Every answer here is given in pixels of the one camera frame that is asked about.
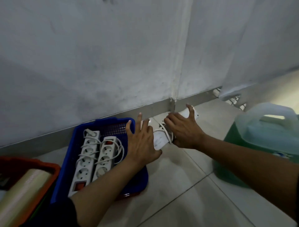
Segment person's left hand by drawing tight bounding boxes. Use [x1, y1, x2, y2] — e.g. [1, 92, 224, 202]
[125, 113, 163, 164]

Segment blue plastic basket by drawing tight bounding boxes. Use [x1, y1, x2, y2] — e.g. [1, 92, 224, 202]
[50, 117, 149, 204]

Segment white cord-wrapped power strip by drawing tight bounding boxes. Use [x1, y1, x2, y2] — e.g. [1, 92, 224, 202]
[140, 106, 200, 151]

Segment person's black left sleeve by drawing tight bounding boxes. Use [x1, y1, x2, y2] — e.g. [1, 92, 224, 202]
[20, 197, 81, 227]

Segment person's right forearm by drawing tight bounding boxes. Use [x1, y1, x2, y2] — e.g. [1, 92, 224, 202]
[198, 134, 299, 221]

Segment green dish soap jug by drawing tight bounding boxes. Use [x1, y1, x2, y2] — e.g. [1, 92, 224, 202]
[213, 102, 299, 189]

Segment white power strip red switch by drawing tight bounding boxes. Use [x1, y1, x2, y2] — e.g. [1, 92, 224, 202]
[68, 129, 101, 198]
[91, 136, 125, 183]

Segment clear yellowish tape roll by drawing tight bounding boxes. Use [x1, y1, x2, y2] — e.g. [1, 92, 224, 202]
[0, 168, 53, 227]

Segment person's left forearm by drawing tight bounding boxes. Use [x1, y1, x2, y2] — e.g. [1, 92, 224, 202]
[70, 157, 146, 227]

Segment red plastic basket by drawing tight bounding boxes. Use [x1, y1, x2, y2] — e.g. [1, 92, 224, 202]
[115, 186, 146, 201]
[0, 156, 61, 227]

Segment person's right hand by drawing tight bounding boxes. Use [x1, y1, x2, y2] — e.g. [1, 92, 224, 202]
[163, 104, 206, 149]

